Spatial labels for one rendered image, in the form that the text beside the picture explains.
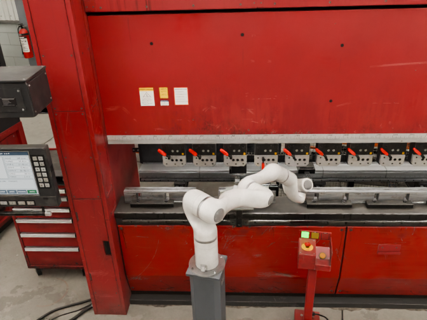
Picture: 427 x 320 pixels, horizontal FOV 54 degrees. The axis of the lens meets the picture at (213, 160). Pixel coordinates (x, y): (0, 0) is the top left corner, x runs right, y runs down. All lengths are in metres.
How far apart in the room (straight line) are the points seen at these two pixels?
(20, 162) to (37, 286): 1.74
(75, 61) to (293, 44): 1.21
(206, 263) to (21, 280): 2.18
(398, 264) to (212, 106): 1.72
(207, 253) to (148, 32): 1.27
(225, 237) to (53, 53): 1.59
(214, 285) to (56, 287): 1.89
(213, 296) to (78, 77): 1.39
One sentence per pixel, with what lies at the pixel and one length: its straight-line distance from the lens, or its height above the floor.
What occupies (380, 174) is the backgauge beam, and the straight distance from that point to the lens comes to 3.30.
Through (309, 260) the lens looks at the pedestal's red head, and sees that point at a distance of 2.73.
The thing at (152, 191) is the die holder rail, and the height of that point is 0.97.
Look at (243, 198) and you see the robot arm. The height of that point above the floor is 1.33.
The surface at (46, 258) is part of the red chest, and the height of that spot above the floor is 0.23.
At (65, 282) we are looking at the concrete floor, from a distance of 3.87.
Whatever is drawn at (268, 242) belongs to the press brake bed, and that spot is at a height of 0.63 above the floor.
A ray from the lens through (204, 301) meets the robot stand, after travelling 2.35.
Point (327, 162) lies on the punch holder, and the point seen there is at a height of 1.20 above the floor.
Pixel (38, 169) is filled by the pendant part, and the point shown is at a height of 1.48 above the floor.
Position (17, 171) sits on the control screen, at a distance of 2.43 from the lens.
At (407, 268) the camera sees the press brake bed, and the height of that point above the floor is 0.40.
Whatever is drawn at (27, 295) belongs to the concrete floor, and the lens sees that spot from 3.88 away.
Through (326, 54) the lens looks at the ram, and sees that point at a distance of 2.56.
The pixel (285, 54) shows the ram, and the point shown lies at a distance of 2.52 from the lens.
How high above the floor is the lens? 2.52
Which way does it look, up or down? 28 degrees down
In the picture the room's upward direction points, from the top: 2 degrees counter-clockwise
